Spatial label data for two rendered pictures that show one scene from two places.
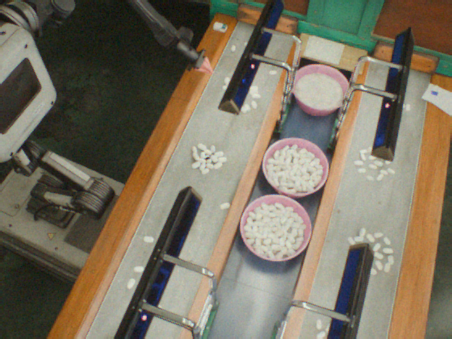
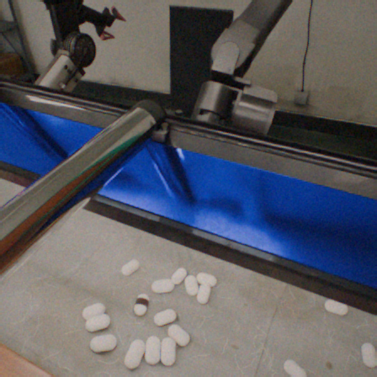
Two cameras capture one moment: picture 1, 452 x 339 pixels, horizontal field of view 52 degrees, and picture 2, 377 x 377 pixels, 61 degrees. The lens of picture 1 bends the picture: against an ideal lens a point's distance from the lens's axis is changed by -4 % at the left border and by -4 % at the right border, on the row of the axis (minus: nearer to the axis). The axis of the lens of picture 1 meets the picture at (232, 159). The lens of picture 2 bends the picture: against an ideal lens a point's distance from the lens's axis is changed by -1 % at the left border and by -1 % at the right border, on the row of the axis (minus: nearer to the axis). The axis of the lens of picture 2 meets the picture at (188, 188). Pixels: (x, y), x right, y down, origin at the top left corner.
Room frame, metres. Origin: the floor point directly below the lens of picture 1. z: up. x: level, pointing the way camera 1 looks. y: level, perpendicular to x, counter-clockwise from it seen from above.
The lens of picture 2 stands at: (1.43, -0.27, 1.21)
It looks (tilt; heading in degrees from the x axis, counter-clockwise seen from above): 40 degrees down; 99
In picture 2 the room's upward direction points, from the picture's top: straight up
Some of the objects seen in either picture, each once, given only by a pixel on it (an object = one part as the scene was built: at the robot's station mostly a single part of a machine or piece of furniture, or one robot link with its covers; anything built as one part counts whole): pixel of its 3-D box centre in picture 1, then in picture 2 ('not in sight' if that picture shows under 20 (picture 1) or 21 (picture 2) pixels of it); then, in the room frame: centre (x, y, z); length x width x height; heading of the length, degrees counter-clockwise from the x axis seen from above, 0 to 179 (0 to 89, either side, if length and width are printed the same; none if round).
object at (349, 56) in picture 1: (331, 52); not in sight; (1.61, -0.44, 0.77); 0.33 x 0.15 x 0.01; 73
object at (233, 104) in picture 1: (254, 47); (77, 136); (1.31, -0.07, 1.08); 0.62 x 0.08 x 0.07; 163
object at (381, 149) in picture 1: (396, 87); not in sight; (1.16, -0.60, 1.08); 0.62 x 0.08 x 0.07; 163
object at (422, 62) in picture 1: (405, 57); not in sight; (1.56, -0.79, 0.83); 0.30 x 0.06 x 0.07; 73
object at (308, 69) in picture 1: (319, 92); not in sight; (1.40, -0.38, 0.72); 0.27 x 0.27 x 0.10
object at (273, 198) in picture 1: (274, 231); not in sight; (0.71, -0.18, 0.72); 0.27 x 0.27 x 0.10
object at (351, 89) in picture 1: (364, 110); not in sight; (1.17, -0.52, 0.90); 0.20 x 0.19 x 0.45; 163
